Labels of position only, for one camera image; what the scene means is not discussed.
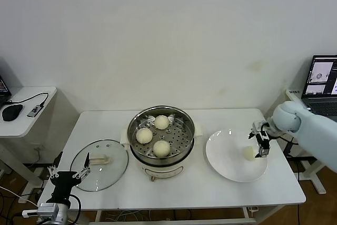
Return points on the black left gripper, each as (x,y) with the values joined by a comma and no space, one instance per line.
(64,181)

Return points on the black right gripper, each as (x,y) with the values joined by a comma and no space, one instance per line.
(263,142)

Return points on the white steamed baozi bun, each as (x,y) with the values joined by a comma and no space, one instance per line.
(248,154)
(161,122)
(144,135)
(161,148)

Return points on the round glass pot lid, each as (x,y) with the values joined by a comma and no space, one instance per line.
(113,175)

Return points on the perforated steel steamer basket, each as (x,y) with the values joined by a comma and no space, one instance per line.
(179,140)

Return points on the large white round plate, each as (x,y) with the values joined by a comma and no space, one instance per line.
(229,156)

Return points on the right robot arm blue sleeve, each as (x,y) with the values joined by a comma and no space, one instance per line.
(310,130)

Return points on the white side table with mouse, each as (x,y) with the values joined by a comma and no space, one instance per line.
(31,127)

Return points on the white side table with sticker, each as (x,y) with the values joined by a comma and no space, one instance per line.
(296,98)

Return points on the black text sticker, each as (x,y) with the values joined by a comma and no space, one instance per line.
(294,92)

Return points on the grey usb hub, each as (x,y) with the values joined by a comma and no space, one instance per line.
(34,111)

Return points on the black computer mouse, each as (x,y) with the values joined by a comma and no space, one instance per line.
(11,112)

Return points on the cream electric cooking pot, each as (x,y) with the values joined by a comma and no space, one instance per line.
(160,171)

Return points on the grey open laptop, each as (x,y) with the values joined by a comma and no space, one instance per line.
(321,77)

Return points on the black open laptop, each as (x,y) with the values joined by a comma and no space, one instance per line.
(4,88)

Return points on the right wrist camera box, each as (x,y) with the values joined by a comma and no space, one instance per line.
(259,126)

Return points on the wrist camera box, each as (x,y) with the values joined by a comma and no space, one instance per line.
(44,210)
(259,126)

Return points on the white wall socket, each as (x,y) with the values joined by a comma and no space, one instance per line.
(35,147)

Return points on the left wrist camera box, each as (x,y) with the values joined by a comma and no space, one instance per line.
(44,210)

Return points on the white table frame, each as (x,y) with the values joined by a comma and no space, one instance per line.
(210,221)

